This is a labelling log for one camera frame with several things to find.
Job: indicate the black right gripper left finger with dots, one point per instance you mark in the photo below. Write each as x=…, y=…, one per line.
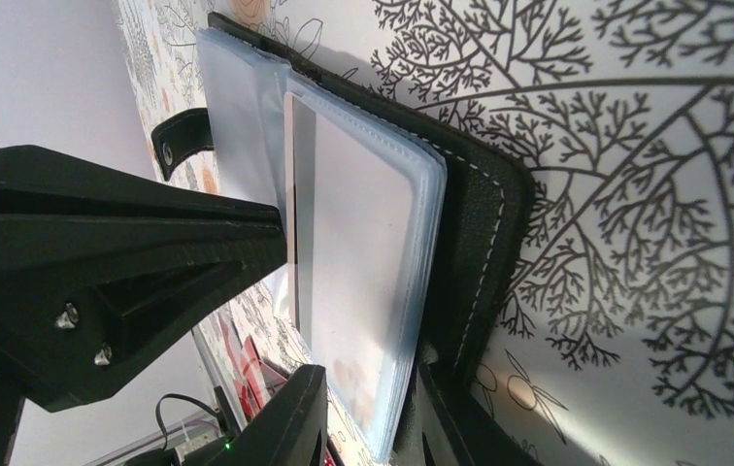
x=291, y=429

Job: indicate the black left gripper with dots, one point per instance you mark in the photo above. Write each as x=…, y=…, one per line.
x=101, y=272

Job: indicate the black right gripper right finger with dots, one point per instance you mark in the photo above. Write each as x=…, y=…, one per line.
x=455, y=429

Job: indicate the black card holder wallet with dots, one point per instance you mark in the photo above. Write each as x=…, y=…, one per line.
x=469, y=213

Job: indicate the white card black stripe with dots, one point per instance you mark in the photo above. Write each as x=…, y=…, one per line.
x=348, y=217

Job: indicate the floral patterned table mat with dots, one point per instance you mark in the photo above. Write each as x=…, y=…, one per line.
x=615, y=342

